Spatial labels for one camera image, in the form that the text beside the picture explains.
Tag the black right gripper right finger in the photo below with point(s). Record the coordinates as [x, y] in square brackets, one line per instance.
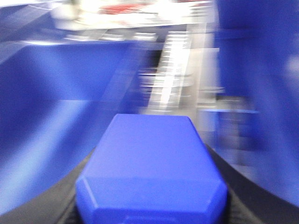
[251, 204]

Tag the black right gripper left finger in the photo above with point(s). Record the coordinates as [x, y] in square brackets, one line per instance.
[57, 205]

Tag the blue plastic bottle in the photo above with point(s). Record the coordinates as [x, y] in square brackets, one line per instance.
[151, 169]

